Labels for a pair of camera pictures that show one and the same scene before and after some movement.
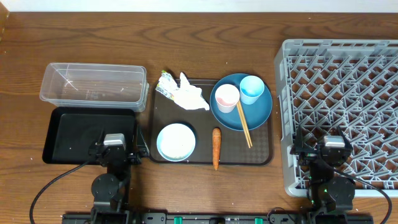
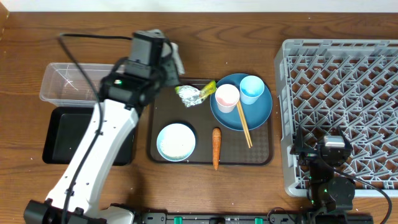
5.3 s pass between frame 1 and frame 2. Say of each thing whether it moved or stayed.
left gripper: moved
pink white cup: stayed
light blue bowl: stayed
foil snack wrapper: moved
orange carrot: stayed
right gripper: stayed
